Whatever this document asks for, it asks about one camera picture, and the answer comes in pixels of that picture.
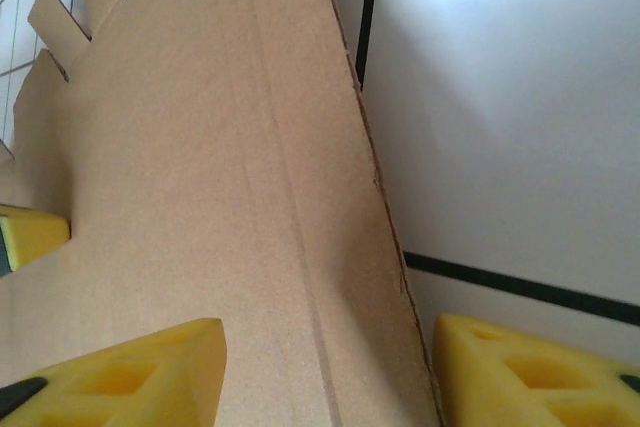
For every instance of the brown cardboard box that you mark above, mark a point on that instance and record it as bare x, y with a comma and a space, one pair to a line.
200, 197

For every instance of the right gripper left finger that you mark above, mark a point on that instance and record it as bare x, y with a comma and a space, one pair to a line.
125, 377

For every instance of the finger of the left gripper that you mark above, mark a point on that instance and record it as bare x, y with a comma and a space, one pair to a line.
30, 237

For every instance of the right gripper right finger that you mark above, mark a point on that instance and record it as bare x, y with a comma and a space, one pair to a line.
525, 377

